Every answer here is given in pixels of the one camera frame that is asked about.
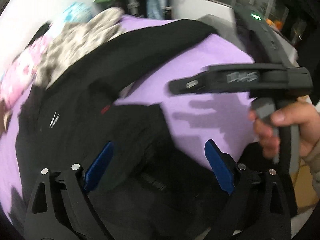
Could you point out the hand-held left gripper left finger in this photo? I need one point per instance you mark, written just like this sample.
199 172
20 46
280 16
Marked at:
98 167

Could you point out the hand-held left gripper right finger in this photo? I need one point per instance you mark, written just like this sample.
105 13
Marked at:
220 170

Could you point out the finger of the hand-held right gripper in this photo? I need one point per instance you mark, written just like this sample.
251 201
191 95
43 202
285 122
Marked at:
225 78

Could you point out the black jacket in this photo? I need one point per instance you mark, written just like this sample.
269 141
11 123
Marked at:
150 55

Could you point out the person's right forearm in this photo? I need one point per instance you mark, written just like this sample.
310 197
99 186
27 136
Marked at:
315 172

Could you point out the person's right hand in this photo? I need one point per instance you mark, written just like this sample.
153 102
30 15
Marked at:
308 120

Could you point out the orange object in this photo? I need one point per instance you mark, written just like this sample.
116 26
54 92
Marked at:
275 24

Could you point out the purple bed sheet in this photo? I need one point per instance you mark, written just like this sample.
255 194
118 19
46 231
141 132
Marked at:
220 51

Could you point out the white cabinet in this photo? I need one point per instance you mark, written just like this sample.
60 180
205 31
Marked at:
200 5

